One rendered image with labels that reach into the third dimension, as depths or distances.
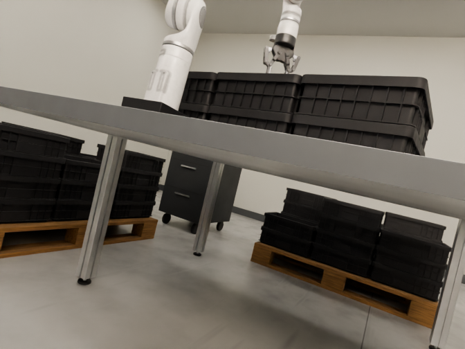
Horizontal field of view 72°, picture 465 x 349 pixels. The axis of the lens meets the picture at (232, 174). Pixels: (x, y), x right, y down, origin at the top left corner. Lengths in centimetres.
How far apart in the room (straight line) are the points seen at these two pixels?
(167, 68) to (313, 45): 421
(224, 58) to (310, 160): 514
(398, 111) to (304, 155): 44
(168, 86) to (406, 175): 68
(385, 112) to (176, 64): 55
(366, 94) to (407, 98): 9
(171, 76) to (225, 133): 48
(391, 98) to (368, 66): 394
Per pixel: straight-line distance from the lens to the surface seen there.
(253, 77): 99
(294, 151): 43
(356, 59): 485
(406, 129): 81
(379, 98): 85
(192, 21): 98
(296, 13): 128
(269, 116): 92
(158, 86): 93
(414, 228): 273
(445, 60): 479
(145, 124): 57
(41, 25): 414
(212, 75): 109
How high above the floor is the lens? 64
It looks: 1 degrees down
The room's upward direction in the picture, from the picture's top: 13 degrees clockwise
